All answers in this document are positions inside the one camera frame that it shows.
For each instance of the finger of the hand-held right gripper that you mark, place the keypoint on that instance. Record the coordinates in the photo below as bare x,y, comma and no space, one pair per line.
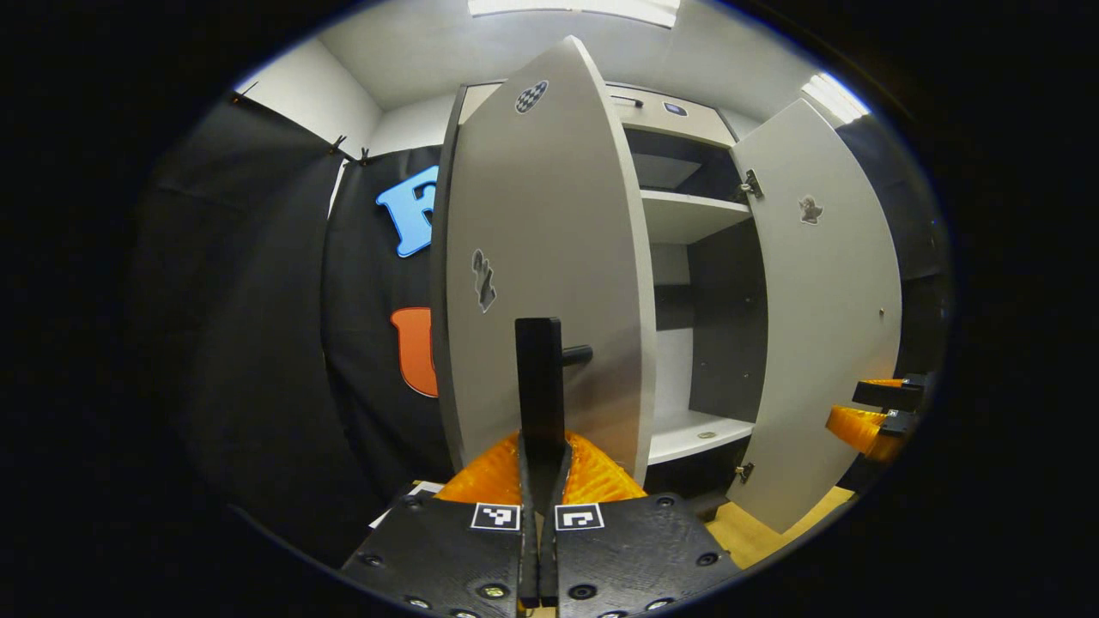
884,393
859,429

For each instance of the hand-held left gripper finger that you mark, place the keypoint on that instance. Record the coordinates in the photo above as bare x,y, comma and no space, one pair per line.
549,558
529,558

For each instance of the metal door hinge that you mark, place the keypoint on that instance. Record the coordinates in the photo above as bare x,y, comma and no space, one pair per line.
750,185
744,472

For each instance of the black backdrop cloth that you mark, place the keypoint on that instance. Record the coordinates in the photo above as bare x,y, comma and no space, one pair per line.
919,240
258,343

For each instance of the long ceiling light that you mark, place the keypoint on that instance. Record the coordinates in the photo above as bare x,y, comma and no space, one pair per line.
575,9

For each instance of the beige double-door shoe cabinet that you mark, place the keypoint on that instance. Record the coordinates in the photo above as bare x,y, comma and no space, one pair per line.
725,326

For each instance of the shoe cabinet door square stickers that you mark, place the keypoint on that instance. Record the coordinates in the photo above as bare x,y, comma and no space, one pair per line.
824,343

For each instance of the shoe cabinet door checkered sticker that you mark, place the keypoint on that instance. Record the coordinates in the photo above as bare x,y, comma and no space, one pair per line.
549,215

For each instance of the small ceiling light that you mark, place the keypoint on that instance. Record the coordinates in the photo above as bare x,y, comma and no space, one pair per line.
834,99

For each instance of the white cabinet shelf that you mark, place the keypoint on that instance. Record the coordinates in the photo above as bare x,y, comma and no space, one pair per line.
687,433
687,219

